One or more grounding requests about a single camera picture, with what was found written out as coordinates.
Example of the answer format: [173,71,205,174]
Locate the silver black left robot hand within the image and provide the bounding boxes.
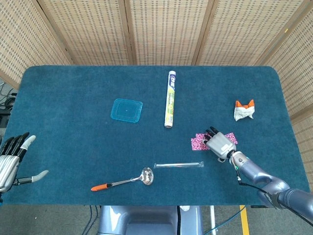
[0,132,49,194]

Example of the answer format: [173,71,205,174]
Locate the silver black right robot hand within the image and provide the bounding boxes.
[201,126,237,163]

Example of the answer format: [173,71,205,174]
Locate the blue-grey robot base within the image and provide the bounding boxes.
[97,205,203,235]

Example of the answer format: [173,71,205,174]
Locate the crumpled orange white packet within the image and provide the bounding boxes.
[234,99,255,122]

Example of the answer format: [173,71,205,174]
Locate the clear wrapped straw pack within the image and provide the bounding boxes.
[154,161,204,169]

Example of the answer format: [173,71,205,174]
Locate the black equipment box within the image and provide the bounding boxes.
[0,109,12,128]

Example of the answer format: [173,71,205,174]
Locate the blue felt table cover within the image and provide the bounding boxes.
[0,65,310,206]

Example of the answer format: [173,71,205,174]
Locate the cling film roll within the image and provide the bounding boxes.
[164,70,177,129]

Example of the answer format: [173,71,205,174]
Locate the yellow floor tape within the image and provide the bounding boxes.
[239,205,250,235]

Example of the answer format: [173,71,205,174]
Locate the blue transparent plastic lid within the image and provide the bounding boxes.
[110,98,144,124]

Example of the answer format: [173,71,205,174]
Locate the woven bamboo screen panel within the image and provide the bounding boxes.
[192,0,306,66]
[0,0,74,90]
[124,0,216,66]
[255,0,313,190]
[38,0,135,66]

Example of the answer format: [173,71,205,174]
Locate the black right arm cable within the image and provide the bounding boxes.
[235,166,313,228]

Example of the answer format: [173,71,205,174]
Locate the black cable bundle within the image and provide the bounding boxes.
[0,82,18,111]

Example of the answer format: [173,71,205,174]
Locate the blue floor cable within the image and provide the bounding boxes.
[204,209,242,235]

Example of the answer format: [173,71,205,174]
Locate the steel ladle orange handle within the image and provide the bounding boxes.
[90,167,154,192]

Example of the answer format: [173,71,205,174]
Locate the black floor cables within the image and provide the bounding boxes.
[82,205,101,235]

